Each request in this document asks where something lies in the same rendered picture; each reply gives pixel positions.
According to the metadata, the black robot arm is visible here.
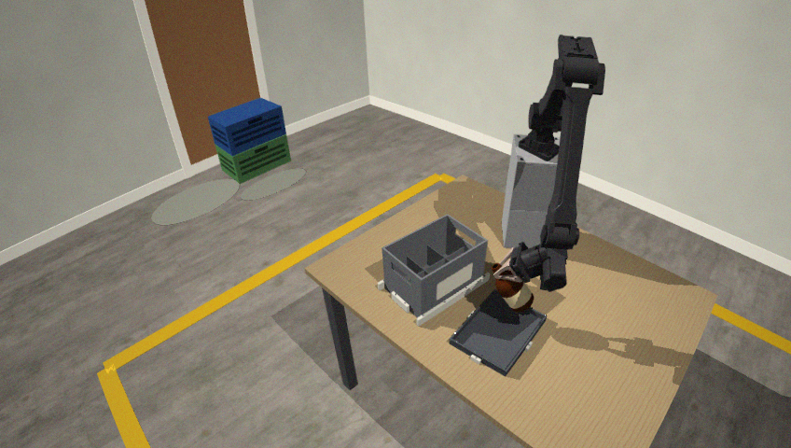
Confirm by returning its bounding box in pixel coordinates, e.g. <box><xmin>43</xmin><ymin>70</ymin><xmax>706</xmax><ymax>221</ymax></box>
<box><xmin>519</xmin><ymin>35</ymin><xmax>605</xmax><ymax>292</ymax></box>

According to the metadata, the grey divided crate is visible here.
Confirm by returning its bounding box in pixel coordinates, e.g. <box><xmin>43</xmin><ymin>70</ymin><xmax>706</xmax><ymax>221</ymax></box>
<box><xmin>382</xmin><ymin>218</ymin><xmax>485</xmax><ymax>318</ymax></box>

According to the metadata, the brown bottle with beige label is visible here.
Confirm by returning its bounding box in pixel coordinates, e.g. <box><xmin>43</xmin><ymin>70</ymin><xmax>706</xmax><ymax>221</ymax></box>
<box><xmin>492</xmin><ymin>263</ymin><xmax>534</xmax><ymax>312</ymax></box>

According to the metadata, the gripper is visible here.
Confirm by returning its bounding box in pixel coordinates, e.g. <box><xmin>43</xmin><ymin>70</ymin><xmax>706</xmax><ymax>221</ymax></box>
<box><xmin>493</xmin><ymin>242</ymin><xmax>544</xmax><ymax>283</ymax></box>

